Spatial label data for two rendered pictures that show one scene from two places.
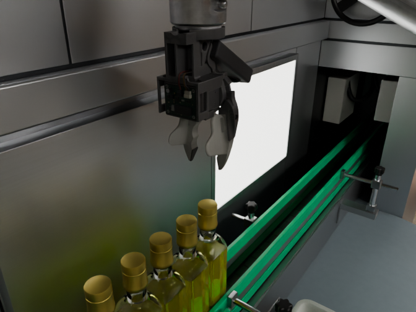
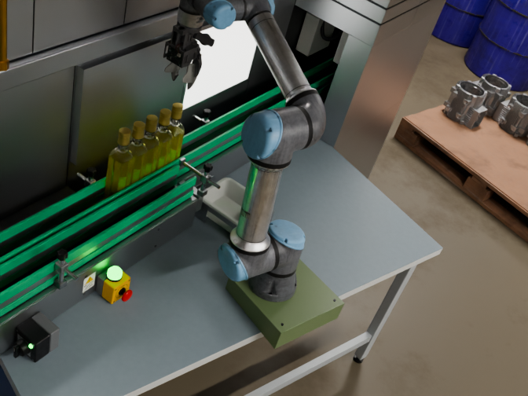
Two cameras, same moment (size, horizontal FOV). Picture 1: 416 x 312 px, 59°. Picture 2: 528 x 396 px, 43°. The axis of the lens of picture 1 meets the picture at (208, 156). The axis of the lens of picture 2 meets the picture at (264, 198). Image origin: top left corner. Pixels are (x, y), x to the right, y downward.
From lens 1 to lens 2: 1.53 m
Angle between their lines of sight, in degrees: 17
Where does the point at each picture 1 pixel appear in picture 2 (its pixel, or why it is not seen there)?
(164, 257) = (152, 126)
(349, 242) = not seen: hidden behind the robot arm
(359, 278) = not seen: hidden behind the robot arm
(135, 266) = (141, 126)
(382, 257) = (300, 170)
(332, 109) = (305, 42)
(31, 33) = (112, 13)
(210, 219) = (177, 113)
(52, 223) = (101, 100)
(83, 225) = (112, 103)
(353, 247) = not seen: hidden behind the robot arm
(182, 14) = (182, 20)
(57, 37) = (122, 12)
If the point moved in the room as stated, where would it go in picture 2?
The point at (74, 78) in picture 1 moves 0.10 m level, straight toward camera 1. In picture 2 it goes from (126, 33) to (133, 52)
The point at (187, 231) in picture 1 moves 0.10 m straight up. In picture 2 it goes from (166, 117) to (170, 89)
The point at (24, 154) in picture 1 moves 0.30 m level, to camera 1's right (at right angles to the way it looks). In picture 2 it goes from (100, 67) to (205, 89)
